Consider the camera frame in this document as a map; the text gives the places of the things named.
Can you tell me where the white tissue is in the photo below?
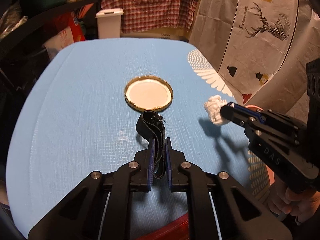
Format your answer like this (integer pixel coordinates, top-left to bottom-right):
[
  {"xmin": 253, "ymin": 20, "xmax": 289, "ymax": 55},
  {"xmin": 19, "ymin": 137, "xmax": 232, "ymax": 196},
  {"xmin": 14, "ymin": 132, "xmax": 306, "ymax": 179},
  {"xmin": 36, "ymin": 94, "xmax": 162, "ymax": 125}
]
[{"xmin": 204, "ymin": 95, "xmax": 229, "ymax": 126}]

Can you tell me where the black strap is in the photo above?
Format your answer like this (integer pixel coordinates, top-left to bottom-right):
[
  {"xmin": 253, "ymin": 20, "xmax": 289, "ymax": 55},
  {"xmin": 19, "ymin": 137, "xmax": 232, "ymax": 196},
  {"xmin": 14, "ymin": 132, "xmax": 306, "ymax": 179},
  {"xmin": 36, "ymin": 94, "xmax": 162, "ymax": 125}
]
[{"xmin": 135, "ymin": 110, "xmax": 167, "ymax": 180}]

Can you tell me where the white pedal trash bin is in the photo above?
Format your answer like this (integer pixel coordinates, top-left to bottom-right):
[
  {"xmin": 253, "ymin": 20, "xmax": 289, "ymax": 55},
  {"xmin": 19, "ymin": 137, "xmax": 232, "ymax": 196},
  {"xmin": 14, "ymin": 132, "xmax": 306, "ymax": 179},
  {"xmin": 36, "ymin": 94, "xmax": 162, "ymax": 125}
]
[{"xmin": 95, "ymin": 8, "xmax": 124, "ymax": 39}]

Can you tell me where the right hand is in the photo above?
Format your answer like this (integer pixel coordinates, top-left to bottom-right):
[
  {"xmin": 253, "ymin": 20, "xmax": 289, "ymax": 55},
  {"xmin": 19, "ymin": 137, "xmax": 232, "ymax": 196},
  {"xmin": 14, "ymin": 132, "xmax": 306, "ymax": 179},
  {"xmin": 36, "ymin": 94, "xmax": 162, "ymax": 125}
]
[{"xmin": 267, "ymin": 174, "xmax": 319, "ymax": 223}]

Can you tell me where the red carton box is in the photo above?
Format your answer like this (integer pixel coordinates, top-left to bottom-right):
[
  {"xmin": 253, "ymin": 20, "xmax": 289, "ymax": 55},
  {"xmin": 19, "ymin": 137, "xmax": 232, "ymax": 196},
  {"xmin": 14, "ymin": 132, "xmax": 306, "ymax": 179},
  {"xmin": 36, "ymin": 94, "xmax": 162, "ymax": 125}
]
[{"xmin": 138, "ymin": 213, "xmax": 189, "ymax": 240}]

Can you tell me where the gold jar lid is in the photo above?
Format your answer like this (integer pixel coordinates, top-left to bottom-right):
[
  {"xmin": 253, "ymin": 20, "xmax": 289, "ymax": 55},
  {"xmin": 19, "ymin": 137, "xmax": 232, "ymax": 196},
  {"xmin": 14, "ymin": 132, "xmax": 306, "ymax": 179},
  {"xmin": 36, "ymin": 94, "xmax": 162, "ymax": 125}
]
[{"xmin": 124, "ymin": 75, "xmax": 174, "ymax": 112}]

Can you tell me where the deer print white curtain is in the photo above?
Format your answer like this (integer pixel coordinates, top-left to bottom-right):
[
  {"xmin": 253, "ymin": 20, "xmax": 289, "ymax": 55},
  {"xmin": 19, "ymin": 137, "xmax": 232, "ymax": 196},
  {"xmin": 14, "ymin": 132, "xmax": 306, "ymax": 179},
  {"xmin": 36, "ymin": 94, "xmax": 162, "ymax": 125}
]
[{"xmin": 188, "ymin": 0, "xmax": 319, "ymax": 120}]

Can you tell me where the blue table cloth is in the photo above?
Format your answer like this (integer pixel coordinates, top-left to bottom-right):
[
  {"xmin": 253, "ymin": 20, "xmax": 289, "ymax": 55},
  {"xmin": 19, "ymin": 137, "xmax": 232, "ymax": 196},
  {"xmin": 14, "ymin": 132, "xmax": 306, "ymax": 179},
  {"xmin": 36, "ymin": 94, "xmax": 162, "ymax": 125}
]
[{"xmin": 6, "ymin": 38, "xmax": 270, "ymax": 236}]

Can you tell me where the red plaid shirt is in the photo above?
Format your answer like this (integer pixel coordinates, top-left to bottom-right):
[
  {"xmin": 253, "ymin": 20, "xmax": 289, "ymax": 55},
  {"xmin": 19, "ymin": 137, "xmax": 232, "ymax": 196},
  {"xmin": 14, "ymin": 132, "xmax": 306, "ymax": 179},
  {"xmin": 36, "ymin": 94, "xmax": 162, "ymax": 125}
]
[{"xmin": 101, "ymin": 0, "xmax": 199, "ymax": 34}]

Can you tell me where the white rice bag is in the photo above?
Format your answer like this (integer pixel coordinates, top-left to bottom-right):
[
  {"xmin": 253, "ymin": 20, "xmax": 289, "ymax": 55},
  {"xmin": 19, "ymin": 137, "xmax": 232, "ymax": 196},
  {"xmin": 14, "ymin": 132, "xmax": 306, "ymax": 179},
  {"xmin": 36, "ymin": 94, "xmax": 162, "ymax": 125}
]
[{"xmin": 42, "ymin": 27, "xmax": 74, "ymax": 61}]

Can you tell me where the black storage shelf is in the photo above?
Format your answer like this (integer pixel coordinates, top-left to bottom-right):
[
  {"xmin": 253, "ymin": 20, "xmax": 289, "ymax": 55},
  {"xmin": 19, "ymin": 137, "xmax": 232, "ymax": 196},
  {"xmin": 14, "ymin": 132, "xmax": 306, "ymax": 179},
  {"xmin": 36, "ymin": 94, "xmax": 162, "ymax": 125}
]
[{"xmin": 0, "ymin": 0, "xmax": 103, "ymax": 100}]

